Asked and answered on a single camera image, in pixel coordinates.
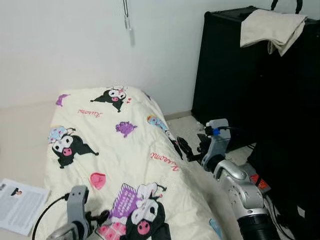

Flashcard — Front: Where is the grey power strip red switch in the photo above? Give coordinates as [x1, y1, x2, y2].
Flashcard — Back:
[248, 170, 273, 195]

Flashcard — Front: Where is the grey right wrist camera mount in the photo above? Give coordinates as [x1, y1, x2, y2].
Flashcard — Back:
[205, 118, 232, 168]

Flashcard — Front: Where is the beige bed mattress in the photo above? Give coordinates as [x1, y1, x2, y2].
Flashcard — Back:
[0, 100, 63, 240]

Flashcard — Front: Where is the cream cartoon print duvet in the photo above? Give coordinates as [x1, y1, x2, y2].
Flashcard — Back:
[44, 86, 236, 240]

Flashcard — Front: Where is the beige folded cloth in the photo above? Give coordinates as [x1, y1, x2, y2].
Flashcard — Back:
[240, 9, 307, 57]

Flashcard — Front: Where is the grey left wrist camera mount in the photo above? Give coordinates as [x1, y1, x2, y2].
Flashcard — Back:
[66, 185, 91, 228]

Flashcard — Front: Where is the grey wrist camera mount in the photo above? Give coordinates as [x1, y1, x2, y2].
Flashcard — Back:
[205, 118, 232, 168]
[66, 185, 91, 228]

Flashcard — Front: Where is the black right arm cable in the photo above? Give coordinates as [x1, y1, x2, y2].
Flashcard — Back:
[212, 125, 261, 151]

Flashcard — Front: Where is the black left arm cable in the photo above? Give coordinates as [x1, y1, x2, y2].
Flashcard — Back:
[31, 194, 71, 240]

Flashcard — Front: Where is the white blind pull cord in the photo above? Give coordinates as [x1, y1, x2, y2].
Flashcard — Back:
[122, 0, 135, 32]

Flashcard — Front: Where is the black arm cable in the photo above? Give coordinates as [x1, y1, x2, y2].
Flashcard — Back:
[212, 125, 261, 151]
[31, 194, 71, 240]

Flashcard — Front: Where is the black fabric wardrobe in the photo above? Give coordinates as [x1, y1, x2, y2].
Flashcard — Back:
[191, 6, 320, 240]

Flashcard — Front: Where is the white book blue lettering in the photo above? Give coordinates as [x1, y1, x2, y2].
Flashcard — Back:
[0, 178, 51, 237]

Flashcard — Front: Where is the black handle loop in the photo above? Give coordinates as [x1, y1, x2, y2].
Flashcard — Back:
[270, 0, 304, 15]

